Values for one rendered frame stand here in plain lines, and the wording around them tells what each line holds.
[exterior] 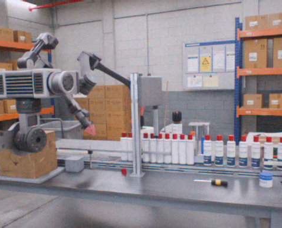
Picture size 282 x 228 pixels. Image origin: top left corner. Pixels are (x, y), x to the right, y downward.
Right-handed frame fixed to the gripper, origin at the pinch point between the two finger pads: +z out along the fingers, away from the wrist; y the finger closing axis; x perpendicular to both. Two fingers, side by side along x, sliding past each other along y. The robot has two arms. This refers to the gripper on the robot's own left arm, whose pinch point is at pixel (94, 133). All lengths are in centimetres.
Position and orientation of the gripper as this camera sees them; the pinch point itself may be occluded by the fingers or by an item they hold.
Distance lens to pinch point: 218.6
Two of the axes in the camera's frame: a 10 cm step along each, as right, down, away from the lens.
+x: -7.0, 6.4, 3.1
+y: 3.0, -1.4, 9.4
